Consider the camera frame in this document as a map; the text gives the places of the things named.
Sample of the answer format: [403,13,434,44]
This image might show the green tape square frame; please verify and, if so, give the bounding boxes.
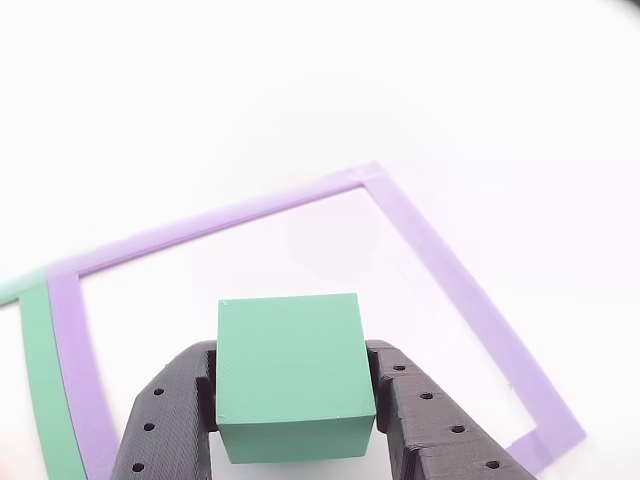
[0,272,91,480]

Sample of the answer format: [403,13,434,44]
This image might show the purple tape square frame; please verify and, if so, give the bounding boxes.
[47,159,588,480]

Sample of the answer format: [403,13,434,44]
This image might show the green cube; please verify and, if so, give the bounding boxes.
[215,292,377,465]

